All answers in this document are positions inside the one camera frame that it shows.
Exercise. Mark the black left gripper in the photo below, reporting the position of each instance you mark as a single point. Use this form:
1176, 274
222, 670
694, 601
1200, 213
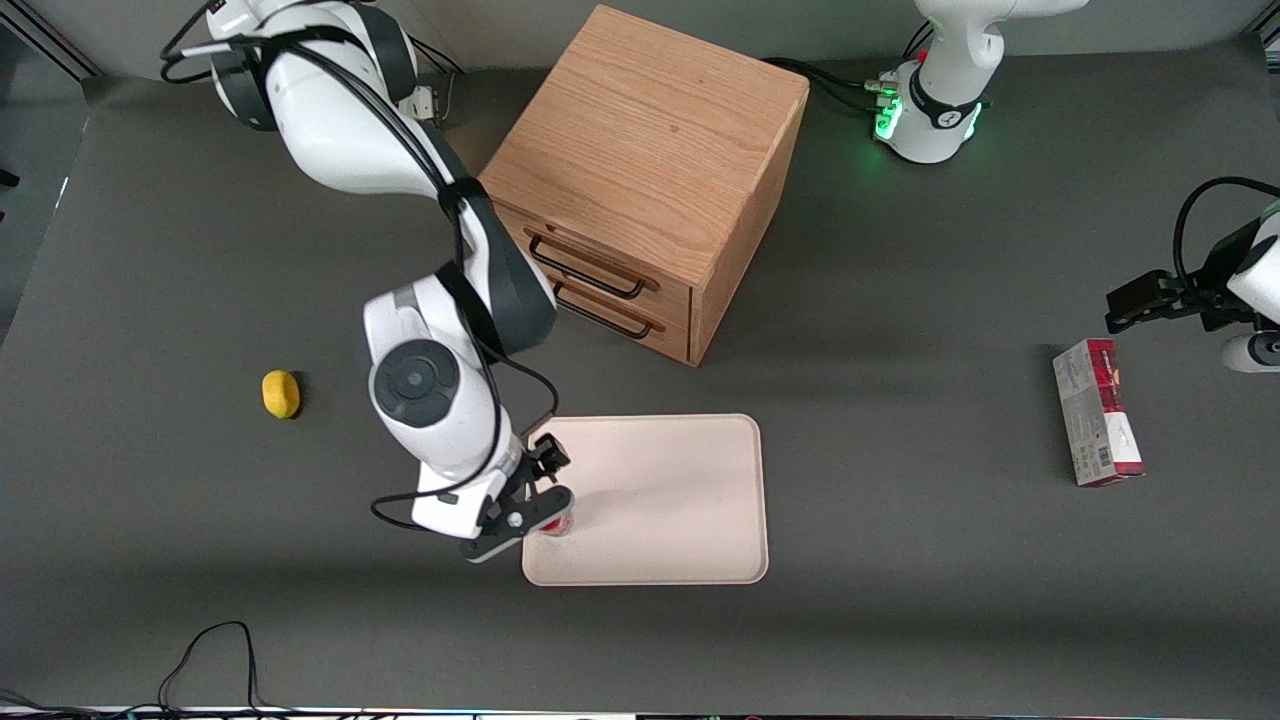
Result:
1202, 291

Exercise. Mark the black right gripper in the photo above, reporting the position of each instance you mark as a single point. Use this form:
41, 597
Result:
543, 466

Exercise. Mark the red coke bottle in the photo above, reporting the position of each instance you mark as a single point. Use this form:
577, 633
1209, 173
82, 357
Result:
558, 528

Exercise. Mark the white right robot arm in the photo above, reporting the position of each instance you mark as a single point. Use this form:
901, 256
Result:
430, 400

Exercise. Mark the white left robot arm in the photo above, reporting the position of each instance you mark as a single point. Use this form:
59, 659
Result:
940, 100

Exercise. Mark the beige plastic tray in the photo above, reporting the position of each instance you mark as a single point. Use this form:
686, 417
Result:
660, 500

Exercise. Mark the grey and red carton box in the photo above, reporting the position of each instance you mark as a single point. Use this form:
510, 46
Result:
1095, 420

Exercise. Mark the wooden drawer front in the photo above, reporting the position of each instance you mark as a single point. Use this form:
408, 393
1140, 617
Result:
670, 300
672, 338

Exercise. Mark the dark grey table mat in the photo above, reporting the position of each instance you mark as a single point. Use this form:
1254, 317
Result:
300, 600

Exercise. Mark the yellow lemon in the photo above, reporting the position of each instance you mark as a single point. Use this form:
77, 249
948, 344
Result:
281, 394

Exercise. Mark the wooden drawer cabinet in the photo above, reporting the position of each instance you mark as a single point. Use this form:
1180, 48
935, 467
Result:
650, 130

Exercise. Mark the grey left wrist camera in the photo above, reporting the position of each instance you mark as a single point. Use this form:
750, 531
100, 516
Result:
1252, 352

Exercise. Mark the aluminium frame rail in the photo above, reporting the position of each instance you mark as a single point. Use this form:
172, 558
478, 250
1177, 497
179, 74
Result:
1268, 38
55, 45

